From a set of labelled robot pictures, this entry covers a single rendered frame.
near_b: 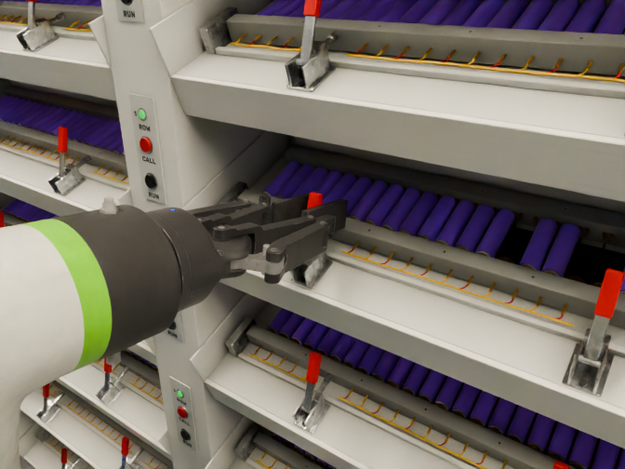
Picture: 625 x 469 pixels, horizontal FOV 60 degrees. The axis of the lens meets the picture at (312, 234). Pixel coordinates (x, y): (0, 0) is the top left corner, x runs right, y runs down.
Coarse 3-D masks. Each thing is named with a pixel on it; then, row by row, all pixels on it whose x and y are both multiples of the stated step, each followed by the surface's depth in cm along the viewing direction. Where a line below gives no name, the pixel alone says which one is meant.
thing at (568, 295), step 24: (360, 240) 57; (384, 240) 55; (408, 240) 54; (384, 264) 54; (408, 264) 53; (432, 264) 53; (456, 264) 51; (480, 264) 50; (504, 264) 49; (456, 288) 50; (504, 288) 49; (528, 288) 48; (552, 288) 46; (576, 288) 46; (600, 288) 45; (528, 312) 47; (576, 312) 46; (624, 312) 43
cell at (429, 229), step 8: (440, 200) 58; (448, 200) 57; (440, 208) 57; (448, 208) 57; (432, 216) 56; (440, 216) 56; (448, 216) 57; (424, 224) 56; (432, 224) 55; (440, 224) 56; (424, 232) 55; (432, 232) 55; (432, 240) 55
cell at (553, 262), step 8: (568, 224) 51; (560, 232) 51; (568, 232) 51; (576, 232) 51; (560, 240) 50; (568, 240) 50; (576, 240) 51; (552, 248) 50; (560, 248) 50; (568, 248) 50; (552, 256) 49; (560, 256) 49; (568, 256) 49; (544, 264) 49; (552, 264) 48; (560, 264) 48; (552, 272) 48; (560, 272) 48
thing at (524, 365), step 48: (336, 144) 66; (240, 192) 66; (576, 192) 52; (336, 240) 59; (240, 288) 63; (288, 288) 56; (336, 288) 54; (384, 288) 53; (480, 288) 51; (384, 336) 52; (432, 336) 48; (480, 336) 47; (528, 336) 46; (624, 336) 44; (480, 384) 48; (528, 384) 44; (624, 384) 41; (624, 432) 41
